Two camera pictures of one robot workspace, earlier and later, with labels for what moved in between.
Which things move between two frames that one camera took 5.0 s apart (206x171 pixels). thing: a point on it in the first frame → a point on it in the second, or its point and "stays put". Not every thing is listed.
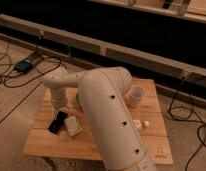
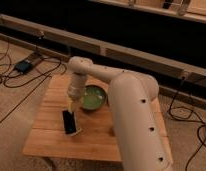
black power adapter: [23, 66] stays put
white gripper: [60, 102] → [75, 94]
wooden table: [85, 145] stays put
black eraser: [58, 122] → [69, 122]
